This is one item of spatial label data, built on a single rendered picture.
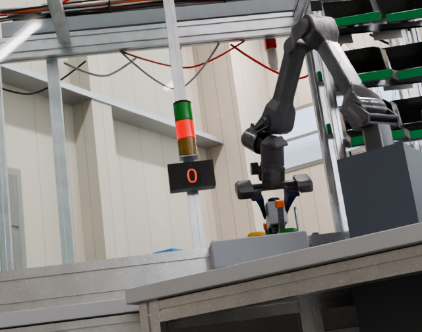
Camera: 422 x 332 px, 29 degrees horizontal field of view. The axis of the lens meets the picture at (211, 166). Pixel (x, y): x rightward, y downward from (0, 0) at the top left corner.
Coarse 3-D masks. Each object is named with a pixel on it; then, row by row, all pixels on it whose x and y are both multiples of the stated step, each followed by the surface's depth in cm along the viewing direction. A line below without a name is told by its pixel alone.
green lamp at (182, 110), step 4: (176, 104) 222; (180, 104) 222; (184, 104) 222; (188, 104) 222; (176, 108) 222; (180, 108) 221; (184, 108) 221; (188, 108) 222; (176, 112) 222; (180, 112) 221; (184, 112) 221; (188, 112) 221; (192, 112) 223; (176, 116) 222; (180, 116) 221; (184, 116) 221; (188, 116) 221; (192, 116) 222; (176, 120) 221
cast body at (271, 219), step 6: (270, 198) 205; (276, 198) 205; (270, 204) 204; (270, 210) 203; (276, 210) 203; (270, 216) 201; (276, 216) 202; (270, 222) 201; (276, 222) 201; (270, 228) 206
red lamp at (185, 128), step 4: (180, 120) 221; (184, 120) 220; (188, 120) 221; (192, 120) 222; (176, 124) 221; (180, 124) 220; (184, 124) 220; (188, 124) 220; (192, 124) 221; (176, 128) 221; (180, 128) 220; (184, 128) 220; (188, 128) 220; (192, 128) 220; (176, 132) 222; (180, 132) 220; (184, 132) 219; (188, 132) 219; (192, 132) 220; (180, 136) 220; (184, 136) 219; (188, 136) 219; (192, 136) 220
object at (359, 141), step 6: (384, 102) 226; (390, 108) 216; (342, 120) 219; (342, 126) 222; (348, 126) 231; (348, 132) 226; (354, 132) 224; (360, 132) 222; (396, 132) 202; (402, 132) 202; (348, 138) 210; (354, 138) 203; (360, 138) 203; (396, 138) 203; (402, 138) 203; (354, 144) 204; (360, 144) 204
